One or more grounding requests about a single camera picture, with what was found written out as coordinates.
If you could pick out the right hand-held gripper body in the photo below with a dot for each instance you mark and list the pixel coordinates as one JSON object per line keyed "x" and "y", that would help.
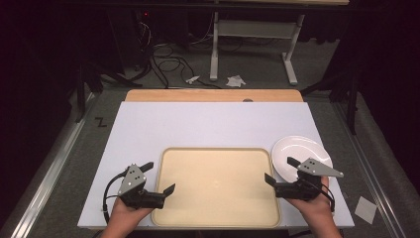
{"x": 312, "y": 168}

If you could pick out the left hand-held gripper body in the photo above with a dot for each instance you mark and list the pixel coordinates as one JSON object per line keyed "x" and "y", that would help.
{"x": 132, "y": 180}

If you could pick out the white plate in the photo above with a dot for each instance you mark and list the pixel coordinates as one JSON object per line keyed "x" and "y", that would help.
{"x": 297, "y": 148}

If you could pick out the person's left hand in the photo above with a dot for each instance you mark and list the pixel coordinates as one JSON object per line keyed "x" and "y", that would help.
{"x": 127, "y": 213}

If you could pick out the person's right hand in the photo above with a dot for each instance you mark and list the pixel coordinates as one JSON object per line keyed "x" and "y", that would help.
{"x": 315, "y": 208}

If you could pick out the beige plastic tray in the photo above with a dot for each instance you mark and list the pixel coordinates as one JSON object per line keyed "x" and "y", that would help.
{"x": 216, "y": 188}

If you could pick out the white table cover board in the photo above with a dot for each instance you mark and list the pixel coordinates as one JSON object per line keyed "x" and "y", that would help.
{"x": 198, "y": 125}

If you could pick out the square white paper sheet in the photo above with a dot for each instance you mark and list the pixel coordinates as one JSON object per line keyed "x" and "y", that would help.
{"x": 366, "y": 210}

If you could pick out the black metal stand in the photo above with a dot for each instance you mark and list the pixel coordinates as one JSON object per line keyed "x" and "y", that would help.
{"x": 81, "y": 95}
{"x": 352, "y": 109}

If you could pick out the round table grommet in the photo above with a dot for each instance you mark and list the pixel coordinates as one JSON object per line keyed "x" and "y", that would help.
{"x": 247, "y": 100}

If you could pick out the wooden table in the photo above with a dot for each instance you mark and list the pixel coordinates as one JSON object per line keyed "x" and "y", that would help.
{"x": 198, "y": 95}

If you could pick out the small white paper scrap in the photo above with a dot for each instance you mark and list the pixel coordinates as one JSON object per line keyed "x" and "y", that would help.
{"x": 192, "y": 79}

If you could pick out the crumpled white paper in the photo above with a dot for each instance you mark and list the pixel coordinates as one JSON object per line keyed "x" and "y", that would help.
{"x": 235, "y": 81}

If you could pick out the metal floor rail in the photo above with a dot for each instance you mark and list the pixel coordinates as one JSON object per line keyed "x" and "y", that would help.
{"x": 52, "y": 173}
{"x": 365, "y": 165}

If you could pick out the white metal desk frame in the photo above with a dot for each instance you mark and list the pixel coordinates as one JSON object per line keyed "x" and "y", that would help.
{"x": 251, "y": 29}

